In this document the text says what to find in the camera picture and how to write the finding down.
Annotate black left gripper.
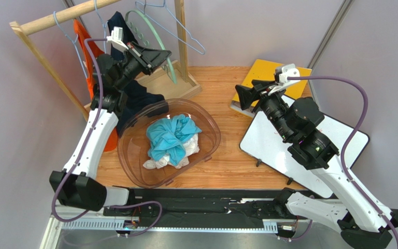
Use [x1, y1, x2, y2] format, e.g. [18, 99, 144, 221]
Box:
[114, 41, 171, 91]

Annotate green plastic hanger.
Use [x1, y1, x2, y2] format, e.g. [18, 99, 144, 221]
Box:
[124, 8, 178, 85]

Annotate light blue wire hanger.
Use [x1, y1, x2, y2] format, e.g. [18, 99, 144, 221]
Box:
[134, 0, 207, 56]
[52, 11, 88, 78]
[93, 0, 108, 53]

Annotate white t shirt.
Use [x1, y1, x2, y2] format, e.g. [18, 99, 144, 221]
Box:
[143, 133, 200, 170]

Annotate turquoise t shirt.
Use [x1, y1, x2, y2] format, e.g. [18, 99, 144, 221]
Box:
[146, 114, 202, 160]

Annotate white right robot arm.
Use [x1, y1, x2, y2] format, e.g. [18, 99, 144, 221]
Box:
[235, 80, 398, 248]

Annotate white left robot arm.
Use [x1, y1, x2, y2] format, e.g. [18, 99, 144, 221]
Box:
[49, 39, 172, 211]

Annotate navy blue t shirt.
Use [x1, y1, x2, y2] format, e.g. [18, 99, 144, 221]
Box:
[107, 11, 165, 134]

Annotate orange t shirt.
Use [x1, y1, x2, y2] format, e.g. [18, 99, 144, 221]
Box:
[73, 19, 118, 152]

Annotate yellow binder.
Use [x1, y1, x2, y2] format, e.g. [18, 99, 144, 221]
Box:
[230, 59, 310, 118]

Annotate wooden clothes rack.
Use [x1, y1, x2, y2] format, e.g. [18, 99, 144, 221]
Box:
[10, 1, 202, 120]

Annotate white dry erase board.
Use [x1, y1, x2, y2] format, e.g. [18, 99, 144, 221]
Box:
[239, 110, 370, 198]

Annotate transparent brown plastic basket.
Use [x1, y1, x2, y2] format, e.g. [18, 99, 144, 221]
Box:
[118, 99, 221, 188]

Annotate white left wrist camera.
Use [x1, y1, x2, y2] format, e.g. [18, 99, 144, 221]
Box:
[107, 26, 129, 52]

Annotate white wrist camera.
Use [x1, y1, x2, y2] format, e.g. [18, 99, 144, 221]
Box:
[107, 26, 129, 52]
[267, 63, 300, 95]

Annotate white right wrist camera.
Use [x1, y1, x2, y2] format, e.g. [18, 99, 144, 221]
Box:
[267, 63, 300, 95]

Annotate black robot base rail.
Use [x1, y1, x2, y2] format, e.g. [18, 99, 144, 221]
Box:
[70, 187, 309, 229]

